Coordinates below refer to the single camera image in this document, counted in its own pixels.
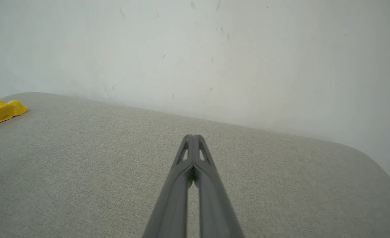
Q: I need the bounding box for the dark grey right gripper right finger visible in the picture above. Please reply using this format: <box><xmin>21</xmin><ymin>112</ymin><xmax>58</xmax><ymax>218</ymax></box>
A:
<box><xmin>194</xmin><ymin>135</ymin><xmax>245</xmax><ymax>238</ymax></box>

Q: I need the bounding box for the light grey fabric sofa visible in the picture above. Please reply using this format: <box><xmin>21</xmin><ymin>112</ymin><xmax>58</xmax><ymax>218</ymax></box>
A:
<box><xmin>0</xmin><ymin>92</ymin><xmax>390</xmax><ymax>238</ymax></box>

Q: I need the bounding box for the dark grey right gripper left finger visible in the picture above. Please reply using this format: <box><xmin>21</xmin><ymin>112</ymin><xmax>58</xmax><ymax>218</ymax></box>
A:
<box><xmin>142</xmin><ymin>135</ymin><xmax>194</xmax><ymax>238</ymax></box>

